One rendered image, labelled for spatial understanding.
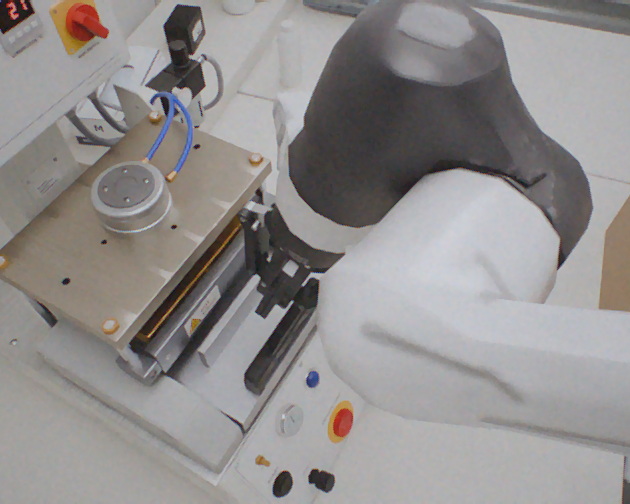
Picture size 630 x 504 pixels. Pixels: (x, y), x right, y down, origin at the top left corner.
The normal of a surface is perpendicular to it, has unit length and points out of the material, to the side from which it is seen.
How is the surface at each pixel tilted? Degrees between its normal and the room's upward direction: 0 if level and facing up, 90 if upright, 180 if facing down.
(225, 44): 0
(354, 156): 92
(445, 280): 13
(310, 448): 65
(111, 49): 90
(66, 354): 0
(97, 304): 0
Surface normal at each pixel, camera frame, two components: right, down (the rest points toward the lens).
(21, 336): -0.02, -0.58
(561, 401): -0.48, 0.64
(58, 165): 0.87, 0.40
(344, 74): -0.85, 0.11
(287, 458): 0.78, 0.12
